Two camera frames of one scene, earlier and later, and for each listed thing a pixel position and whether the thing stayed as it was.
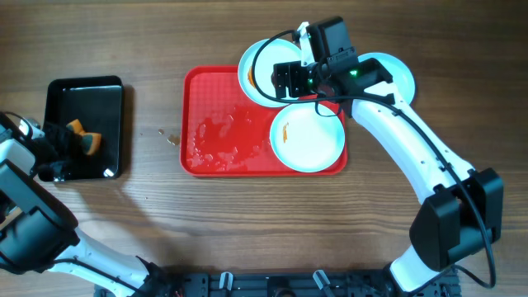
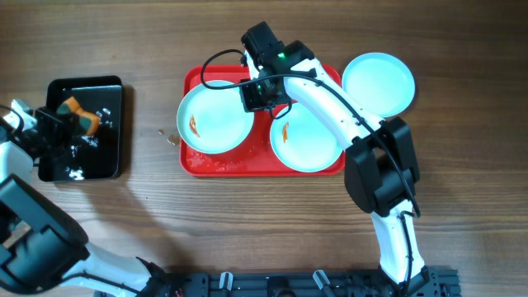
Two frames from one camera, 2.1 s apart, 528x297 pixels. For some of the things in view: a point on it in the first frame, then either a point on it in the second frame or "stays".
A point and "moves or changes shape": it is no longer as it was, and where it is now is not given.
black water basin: [96, 102] stays
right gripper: [280, 79] -> [251, 103]
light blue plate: [304, 140] stays
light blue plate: [275, 51] moves or changes shape
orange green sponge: [91, 141] -> [90, 122]
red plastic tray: [223, 134] stays
